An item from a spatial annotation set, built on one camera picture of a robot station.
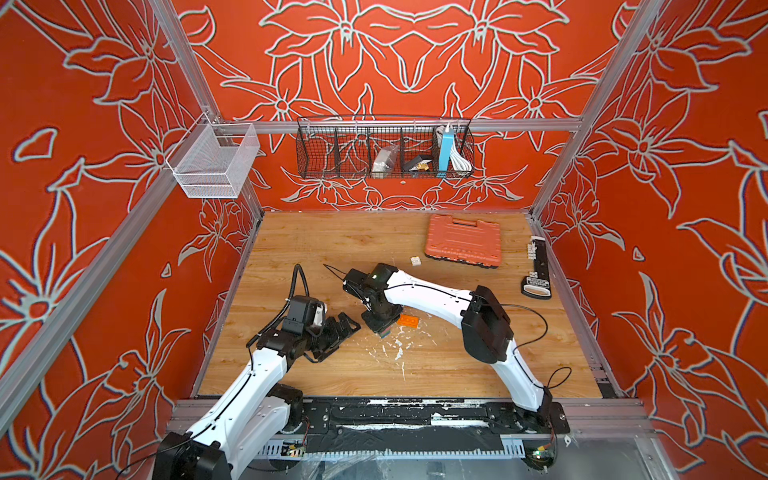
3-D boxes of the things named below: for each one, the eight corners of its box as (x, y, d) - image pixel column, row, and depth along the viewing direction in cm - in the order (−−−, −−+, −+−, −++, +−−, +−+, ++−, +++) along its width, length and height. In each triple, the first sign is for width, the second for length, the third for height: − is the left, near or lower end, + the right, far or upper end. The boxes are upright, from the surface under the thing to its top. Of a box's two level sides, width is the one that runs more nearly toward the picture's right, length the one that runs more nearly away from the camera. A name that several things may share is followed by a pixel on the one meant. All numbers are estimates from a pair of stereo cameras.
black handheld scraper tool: (521, 295, 98) (523, 292, 96) (521, 236, 115) (523, 232, 113) (549, 302, 96) (551, 299, 95) (544, 241, 113) (547, 237, 111)
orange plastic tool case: (421, 258, 107) (423, 249, 103) (428, 221, 119) (429, 212, 114) (497, 272, 103) (501, 263, 99) (495, 232, 115) (500, 223, 110)
